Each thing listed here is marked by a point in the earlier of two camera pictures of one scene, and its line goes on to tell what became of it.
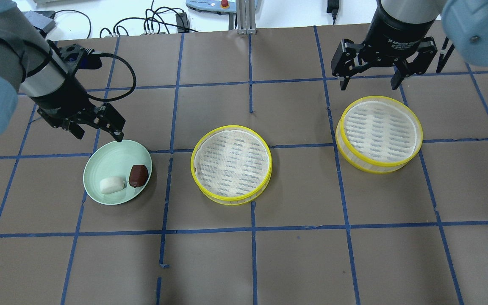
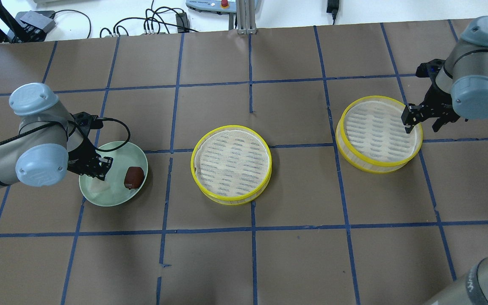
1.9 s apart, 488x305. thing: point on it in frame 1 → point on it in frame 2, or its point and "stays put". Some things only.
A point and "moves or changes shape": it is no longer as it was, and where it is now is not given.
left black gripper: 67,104 → 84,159
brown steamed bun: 139,174 moves or changes shape
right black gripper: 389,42 → 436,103
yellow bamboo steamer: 378,134 stays put
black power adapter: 332,7 stays put
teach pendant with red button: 215,6 stays put
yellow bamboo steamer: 231,164 stays put
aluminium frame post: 247,24 stays put
